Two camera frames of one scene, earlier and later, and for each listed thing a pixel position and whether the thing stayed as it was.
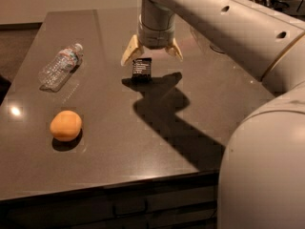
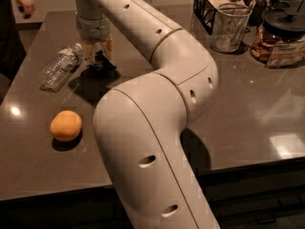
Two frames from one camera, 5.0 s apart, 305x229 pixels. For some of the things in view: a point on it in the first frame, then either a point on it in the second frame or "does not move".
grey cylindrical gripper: (155, 36) → (92, 29)
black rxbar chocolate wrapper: (142, 70) → (101, 64)
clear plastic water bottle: (59, 68) does not move
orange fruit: (66, 125) does not move
